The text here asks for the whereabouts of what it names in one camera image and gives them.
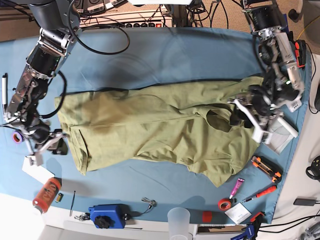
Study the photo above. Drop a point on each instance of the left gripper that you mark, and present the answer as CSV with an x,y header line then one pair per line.
x,y
255,112

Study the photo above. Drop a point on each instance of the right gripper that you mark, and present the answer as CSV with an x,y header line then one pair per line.
x,y
55,143

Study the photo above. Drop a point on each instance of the olive green t-shirt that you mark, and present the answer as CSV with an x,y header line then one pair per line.
x,y
184,123

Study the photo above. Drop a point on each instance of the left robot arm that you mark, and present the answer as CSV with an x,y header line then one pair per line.
x,y
282,82

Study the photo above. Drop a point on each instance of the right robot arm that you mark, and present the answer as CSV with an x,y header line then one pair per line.
x,y
59,21

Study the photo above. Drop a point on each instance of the white paper card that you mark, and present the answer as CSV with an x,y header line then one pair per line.
x,y
39,173

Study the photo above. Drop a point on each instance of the white patterned notebook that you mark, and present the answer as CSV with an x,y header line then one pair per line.
x,y
280,135

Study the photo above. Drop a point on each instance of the orange spray can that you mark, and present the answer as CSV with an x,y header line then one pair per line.
x,y
47,195

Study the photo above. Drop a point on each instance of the purple tape roll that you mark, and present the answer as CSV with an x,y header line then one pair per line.
x,y
18,137

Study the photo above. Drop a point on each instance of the small green battery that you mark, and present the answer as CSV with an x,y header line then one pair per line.
x,y
59,197

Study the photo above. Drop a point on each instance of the orange utility knife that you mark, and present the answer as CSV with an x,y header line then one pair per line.
x,y
272,170

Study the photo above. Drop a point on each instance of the black tweezers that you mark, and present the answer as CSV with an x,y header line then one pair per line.
x,y
72,204

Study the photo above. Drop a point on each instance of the pink glue tube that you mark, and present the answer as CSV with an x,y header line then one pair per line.
x,y
236,187

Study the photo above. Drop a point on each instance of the orange screwdriver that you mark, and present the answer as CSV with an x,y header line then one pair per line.
x,y
260,194

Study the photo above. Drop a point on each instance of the blue plastic box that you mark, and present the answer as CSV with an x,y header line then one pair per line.
x,y
108,216

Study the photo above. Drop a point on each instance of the orange tape roll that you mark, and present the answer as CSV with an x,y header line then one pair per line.
x,y
225,204

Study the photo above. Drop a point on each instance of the white marker pen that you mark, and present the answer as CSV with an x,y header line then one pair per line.
x,y
4,92

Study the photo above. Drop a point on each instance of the white square packet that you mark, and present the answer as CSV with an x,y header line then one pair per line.
x,y
238,213

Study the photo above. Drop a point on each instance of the orange black clamp tool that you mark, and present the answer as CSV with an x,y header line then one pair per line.
x,y
300,53

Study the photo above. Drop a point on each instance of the red plastic block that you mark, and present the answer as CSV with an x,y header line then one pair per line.
x,y
207,216

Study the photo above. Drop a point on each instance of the metal key clip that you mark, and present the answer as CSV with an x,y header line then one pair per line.
x,y
151,203

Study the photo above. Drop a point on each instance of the blue bar clamp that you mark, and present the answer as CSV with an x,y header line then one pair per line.
x,y
251,230

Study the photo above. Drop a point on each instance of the translucent plastic cup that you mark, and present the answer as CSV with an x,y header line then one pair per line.
x,y
178,219

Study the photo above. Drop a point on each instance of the white power strip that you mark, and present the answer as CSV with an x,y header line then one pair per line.
x,y
130,19

